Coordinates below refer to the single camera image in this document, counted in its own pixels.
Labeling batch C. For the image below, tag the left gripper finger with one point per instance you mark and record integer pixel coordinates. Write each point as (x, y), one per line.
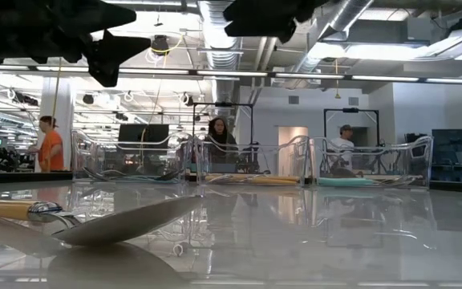
(94, 16)
(110, 56)

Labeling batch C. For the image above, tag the black monitor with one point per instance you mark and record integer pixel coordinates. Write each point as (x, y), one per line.
(143, 132)

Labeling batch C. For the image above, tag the clear plastic bin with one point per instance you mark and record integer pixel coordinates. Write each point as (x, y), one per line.
(287, 160)
(94, 152)
(423, 160)

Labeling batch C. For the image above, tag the black camera stand frame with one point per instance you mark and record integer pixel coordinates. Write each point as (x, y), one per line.
(223, 104)
(351, 110)

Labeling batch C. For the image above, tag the silver ventilation duct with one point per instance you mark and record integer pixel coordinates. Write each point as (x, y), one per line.
(335, 24)
(221, 52)

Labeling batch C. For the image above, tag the person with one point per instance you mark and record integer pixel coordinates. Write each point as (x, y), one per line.
(220, 132)
(50, 150)
(342, 144)

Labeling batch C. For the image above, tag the dark monitor on stand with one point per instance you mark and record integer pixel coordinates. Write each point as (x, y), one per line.
(451, 146)

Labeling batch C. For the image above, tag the white pillar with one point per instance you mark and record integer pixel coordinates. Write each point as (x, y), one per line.
(66, 132)

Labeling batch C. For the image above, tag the black ceiling dome camera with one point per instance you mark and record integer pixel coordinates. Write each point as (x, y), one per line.
(160, 44)

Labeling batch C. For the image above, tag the long linear ceiling light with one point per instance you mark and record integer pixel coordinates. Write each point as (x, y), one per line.
(235, 73)

